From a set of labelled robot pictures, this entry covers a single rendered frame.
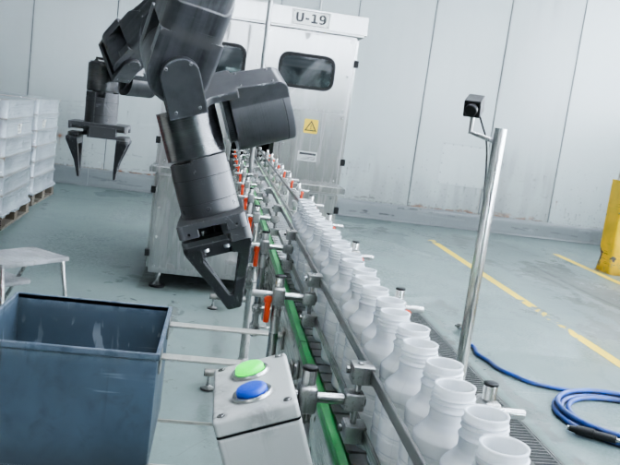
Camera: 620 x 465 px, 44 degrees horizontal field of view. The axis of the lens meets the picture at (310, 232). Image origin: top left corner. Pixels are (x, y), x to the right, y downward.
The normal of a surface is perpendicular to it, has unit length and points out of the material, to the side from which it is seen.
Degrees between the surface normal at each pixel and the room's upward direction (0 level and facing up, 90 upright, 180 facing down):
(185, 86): 113
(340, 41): 90
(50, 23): 90
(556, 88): 90
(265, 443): 90
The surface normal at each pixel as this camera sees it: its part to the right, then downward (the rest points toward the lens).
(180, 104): 0.27, 0.56
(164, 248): 0.11, 0.17
